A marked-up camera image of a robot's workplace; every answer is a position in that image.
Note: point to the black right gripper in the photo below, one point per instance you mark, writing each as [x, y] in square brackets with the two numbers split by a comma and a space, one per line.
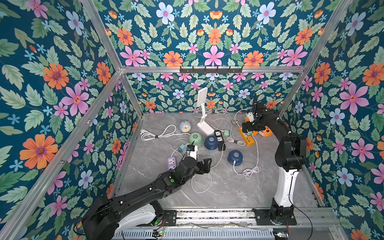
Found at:
[252, 125]

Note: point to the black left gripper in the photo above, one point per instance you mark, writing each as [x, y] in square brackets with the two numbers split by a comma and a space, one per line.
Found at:
[206, 168]

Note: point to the dark blue meat grinder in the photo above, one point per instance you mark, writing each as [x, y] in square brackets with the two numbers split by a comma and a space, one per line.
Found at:
[211, 142]
[235, 158]

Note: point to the dark blue meat grinder front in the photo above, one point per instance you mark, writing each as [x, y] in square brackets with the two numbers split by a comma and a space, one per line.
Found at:
[235, 158]

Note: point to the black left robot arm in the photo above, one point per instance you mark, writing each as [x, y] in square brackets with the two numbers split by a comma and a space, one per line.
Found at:
[104, 215]

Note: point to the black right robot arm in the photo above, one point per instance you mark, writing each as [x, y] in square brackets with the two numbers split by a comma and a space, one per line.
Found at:
[290, 157]

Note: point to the orange shark plush toy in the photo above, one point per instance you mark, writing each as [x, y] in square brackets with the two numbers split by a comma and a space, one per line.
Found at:
[265, 131]

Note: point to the orange power strip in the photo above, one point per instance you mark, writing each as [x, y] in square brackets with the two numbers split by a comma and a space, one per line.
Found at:
[249, 140]

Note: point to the black power strip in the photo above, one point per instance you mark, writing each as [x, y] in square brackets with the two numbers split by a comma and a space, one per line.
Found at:
[221, 140]

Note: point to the light teal charger adapter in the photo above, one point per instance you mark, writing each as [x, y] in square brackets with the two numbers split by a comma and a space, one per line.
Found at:
[182, 148]

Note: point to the purple power strip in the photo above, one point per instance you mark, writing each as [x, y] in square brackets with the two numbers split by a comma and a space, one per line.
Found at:
[172, 164]

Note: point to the round blue alarm clock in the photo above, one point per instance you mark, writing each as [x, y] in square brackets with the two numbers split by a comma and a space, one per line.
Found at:
[185, 126]

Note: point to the white folding desk lamp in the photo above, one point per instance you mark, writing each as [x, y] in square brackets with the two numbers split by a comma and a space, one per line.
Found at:
[201, 102]

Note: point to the green cordless meat grinder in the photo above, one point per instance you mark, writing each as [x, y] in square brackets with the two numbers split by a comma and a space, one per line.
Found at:
[195, 139]

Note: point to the black wall hook rail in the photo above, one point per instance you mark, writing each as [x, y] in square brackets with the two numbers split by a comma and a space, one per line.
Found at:
[211, 70]

